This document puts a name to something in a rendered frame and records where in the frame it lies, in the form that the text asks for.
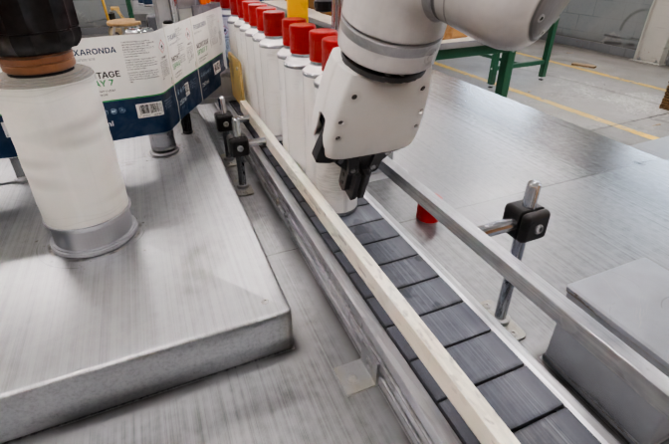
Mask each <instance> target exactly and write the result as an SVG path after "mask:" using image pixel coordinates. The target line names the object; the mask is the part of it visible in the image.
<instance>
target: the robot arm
mask: <svg viewBox="0 0 669 444"><path fill-rule="evenodd" d="M569 1H570V0H343V1H342V8H341V14H340V21H339V28H338V34H337V43H338V45H339V47H335V48H333V50H332V52H331V54H330V56H329V59H328V61H327V64H326V66H325V69H324V72H323V75H322V78H321V82H320V85H319V89H318V93H317V98H316V102H315V107H314V112H313V118H312V132H313V134H314V135H318V134H319V137H318V139H317V142H316V144H315V146H314V149H313V151H312V155H313V157H314V159H315V161H316V163H332V162H334V163H335V164H337V165H338V166H339V167H341V170H340V175H339V180H338V182H339V186H340V188H341V190H343V191H345V192H346V194H347V196H348V198H349V199H350V200H353V199H355V198H356V197H357V198H363V196H364V193H365V189H366V186H367V185H368V182H369V178H370V174H371V172H373V171H375V170H376V169H377V168H378V166H379V164H380V162H381V160H382V159H384V158H385V157H386V156H387V155H389V154H390V153H391V151H392V152H393V151H396V150H398V149H401V148H404V147H406V146H407V145H409V144H410V143H411V142H412V141H413V139H414V138H415V136H416V134H417V131H418V129H419V126H420V124H421V121H422V118H423V114H424V111H425V107H426V103H427V99H428V94H429V88H430V82H431V73H432V65H433V64H434V62H435V60H436V57H437V54H438V51H439V48H440V45H441V42H442V39H443V36H444V33H445V30H446V27H447V25H449V26H450V27H452V28H454V29H456V30H458V31H459V32H461V33H463V34H465V35H466V36H468V37H470V38H472V39H474V40H476V41H478V42H480V43H482V44H484V45H486V46H489V47H491V48H494V49H497V50H503V51H518V50H522V49H524V48H526V47H528V46H529V45H531V44H532V43H533V42H535V41H536V40H538V39H539V38H540V37H541V36H542V35H543V34H544V33H545V32H546V31H547V30H548V29H549V28H550V26H551V25H552V24H553V23H555V22H556V21H557V20H558V18H559V15H560V14H561V12H562V11H563V9H564V8H565V7H566V5H567V4H568V3H569Z"/></svg>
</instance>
